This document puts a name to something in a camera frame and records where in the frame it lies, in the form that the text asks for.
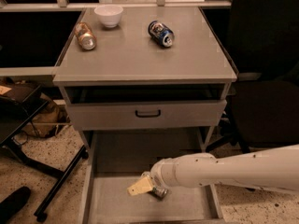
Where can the black shoe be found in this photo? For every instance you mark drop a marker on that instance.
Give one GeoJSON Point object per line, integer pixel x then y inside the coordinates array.
{"type": "Point", "coordinates": [13, 203]}

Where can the open middle drawer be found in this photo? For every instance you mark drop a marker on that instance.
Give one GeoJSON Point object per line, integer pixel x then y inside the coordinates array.
{"type": "Point", "coordinates": [118, 158]}

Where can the white bowl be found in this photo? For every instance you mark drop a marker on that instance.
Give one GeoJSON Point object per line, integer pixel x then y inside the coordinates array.
{"type": "Point", "coordinates": [109, 15]}

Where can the blue pepsi can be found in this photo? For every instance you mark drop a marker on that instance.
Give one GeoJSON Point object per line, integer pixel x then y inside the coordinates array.
{"type": "Point", "coordinates": [161, 34]}

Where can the gold brown can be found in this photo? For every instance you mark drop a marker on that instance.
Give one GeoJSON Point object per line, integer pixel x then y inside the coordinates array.
{"type": "Point", "coordinates": [85, 36]}

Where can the black office chair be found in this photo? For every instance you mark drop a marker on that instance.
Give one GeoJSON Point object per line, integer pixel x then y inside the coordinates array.
{"type": "Point", "coordinates": [263, 42]}

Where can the black drawer handle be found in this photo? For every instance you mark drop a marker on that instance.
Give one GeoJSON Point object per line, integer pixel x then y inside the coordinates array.
{"type": "Point", "coordinates": [148, 114]}

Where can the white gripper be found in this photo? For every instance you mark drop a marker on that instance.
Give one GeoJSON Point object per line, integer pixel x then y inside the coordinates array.
{"type": "Point", "coordinates": [158, 174]}

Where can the black rolling stand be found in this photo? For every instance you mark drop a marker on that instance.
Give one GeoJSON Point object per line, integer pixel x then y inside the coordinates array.
{"type": "Point", "coordinates": [9, 128]}

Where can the closed upper drawer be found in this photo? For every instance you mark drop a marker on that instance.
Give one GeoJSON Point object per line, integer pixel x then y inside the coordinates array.
{"type": "Point", "coordinates": [132, 116]}

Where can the grey drawer cabinet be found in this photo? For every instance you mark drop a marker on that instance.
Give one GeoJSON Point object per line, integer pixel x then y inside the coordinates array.
{"type": "Point", "coordinates": [128, 66]}

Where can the brown bag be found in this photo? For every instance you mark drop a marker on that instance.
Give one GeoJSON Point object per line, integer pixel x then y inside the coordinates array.
{"type": "Point", "coordinates": [43, 117]}

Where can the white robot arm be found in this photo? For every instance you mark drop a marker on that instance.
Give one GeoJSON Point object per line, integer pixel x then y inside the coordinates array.
{"type": "Point", "coordinates": [275, 169]}

